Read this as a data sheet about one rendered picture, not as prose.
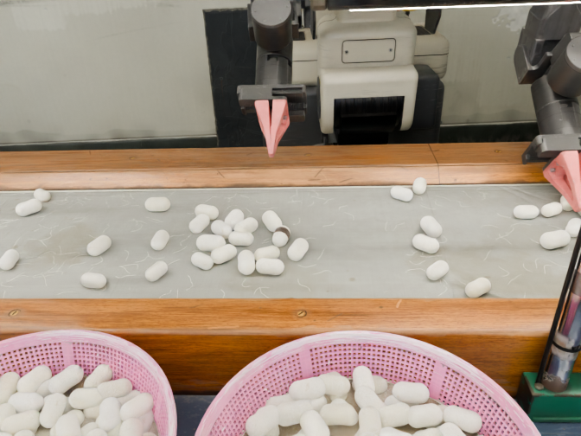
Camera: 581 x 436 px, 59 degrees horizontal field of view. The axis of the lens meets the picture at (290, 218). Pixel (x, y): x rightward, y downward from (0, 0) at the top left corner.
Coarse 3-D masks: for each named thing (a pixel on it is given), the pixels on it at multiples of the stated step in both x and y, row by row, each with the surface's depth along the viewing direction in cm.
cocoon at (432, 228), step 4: (428, 216) 68; (424, 220) 68; (428, 220) 68; (432, 220) 67; (420, 224) 69; (424, 224) 68; (428, 224) 67; (432, 224) 67; (436, 224) 66; (424, 228) 68; (428, 228) 67; (432, 228) 66; (436, 228) 66; (440, 228) 66; (428, 232) 67; (432, 232) 66; (436, 232) 66; (440, 232) 66; (432, 236) 67; (436, 236) 67
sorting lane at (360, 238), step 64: (0, 192) 84; (64, 192) 84; (128, 192) 83; (192, 192) 82; (256, 192) 81; (320, 192) 80; (384, 192) 79; (448, 192) 78; (512, 192) 77; (0, 256) 68; (64, 256) 67; (128, 256) 67; (320, 256) 65; (384, 256) 64; (448, 256) 64; (512, 256) 63
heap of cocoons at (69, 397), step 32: (0, 384) 48; (32, 384) 48; (64, 384) 49; (96, 384) 48; (128, 384) 48; (0, 416) 45; (32, 416) 45; (64, 416) 45; (96, 416) 47; (128, 416) 45
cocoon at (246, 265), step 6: (240, 252) 63; (246, 252) 63; (240, 258) 62; (246, 258) 62; (252, 258) 62; (240, 264) 61; (246, 264) 61; (252, 264) 61; (240, 270) 61; (246, 270) 61; (252, 270) 62
